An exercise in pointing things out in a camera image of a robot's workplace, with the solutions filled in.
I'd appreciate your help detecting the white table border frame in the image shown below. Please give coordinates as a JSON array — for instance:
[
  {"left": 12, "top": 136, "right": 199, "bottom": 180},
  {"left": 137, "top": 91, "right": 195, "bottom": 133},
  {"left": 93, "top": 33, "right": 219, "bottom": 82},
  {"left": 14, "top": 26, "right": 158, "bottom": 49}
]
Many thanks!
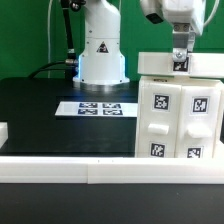
[{"left": 0, "top": 156, "right": 224, "bottom": 184}]

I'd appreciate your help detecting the white cabinet top box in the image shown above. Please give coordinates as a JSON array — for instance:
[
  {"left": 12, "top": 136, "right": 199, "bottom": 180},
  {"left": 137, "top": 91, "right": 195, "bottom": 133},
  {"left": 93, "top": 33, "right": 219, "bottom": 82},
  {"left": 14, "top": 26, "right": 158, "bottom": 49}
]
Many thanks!
[{"left": 138, "top": 52, "right": 224, "bottom": 79}]

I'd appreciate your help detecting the white thin cable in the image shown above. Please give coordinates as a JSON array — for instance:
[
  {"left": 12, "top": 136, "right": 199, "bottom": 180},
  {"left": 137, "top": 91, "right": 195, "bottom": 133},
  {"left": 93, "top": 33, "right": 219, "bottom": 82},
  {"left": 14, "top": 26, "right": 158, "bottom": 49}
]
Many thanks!
[{"left": 47, "top": 0, "right": 54, "bottom": 80}]

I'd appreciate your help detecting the white cabinet body box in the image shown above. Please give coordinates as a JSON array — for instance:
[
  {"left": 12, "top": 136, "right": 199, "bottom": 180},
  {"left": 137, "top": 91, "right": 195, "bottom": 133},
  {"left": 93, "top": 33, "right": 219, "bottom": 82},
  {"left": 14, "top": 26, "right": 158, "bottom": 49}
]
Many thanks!
[{"left": 140, "top": 77, "right": 224, "bottom": 156}]

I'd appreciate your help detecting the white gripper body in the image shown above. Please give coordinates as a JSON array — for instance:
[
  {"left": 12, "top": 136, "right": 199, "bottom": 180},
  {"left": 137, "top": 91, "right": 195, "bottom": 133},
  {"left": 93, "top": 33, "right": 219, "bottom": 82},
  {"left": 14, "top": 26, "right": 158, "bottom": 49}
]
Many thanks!
[{"left": 162, "top": 0, "right": 206, "bottom": 35}]

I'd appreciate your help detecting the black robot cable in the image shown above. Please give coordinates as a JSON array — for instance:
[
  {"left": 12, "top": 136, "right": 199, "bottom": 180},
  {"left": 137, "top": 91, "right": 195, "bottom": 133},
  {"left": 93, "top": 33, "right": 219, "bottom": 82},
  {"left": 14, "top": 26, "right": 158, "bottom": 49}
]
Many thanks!
[{"left": 27, "top": 0, "right": 87, "bottom": 80}]

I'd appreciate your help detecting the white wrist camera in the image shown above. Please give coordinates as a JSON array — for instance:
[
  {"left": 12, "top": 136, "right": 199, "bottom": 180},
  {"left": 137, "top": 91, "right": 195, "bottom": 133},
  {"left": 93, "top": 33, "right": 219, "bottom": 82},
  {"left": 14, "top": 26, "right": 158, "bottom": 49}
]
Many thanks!
[{"left": 140, "top": 0, "right": 164, "bottom": 24}]

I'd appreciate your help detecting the white marker base plate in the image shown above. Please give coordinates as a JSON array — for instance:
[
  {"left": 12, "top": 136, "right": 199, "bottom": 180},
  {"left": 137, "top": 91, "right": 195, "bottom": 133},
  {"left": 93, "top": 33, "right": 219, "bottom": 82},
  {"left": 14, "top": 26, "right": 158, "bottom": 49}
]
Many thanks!
[{"left": 55, "top": 101, "right": 137, "bottom": 117}]

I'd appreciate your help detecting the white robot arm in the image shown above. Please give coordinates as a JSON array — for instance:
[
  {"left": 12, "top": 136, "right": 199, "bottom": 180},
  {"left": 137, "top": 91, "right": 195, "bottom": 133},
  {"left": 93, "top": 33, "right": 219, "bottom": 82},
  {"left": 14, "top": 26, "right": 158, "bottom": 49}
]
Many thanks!
[{"left": 59, "top": 0, "right": 206, "bottom": 90}]

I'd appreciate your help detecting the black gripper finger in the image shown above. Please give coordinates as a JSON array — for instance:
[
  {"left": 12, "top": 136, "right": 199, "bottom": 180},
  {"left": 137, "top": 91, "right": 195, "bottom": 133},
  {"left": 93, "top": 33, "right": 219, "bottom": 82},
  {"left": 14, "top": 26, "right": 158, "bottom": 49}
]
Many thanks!
[{"left": 172, "top": 23, "right": 196, "bottom": 62}]

